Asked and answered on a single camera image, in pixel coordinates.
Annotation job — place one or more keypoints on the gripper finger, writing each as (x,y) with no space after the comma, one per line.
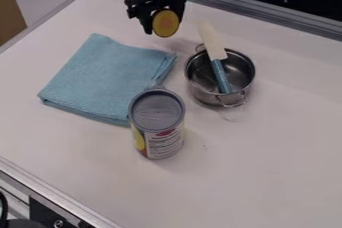
(146,22)
(181,11)

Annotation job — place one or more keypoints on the yellow round toy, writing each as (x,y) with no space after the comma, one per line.
(165,23)

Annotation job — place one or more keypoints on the blue cloth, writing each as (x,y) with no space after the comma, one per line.
(104,77)

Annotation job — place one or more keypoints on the silver pot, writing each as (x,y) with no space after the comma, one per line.
(220,78)

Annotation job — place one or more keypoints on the can with grey lid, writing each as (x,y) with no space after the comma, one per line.
(156,123)

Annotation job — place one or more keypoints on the cardboard box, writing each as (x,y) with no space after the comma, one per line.
(10,8)

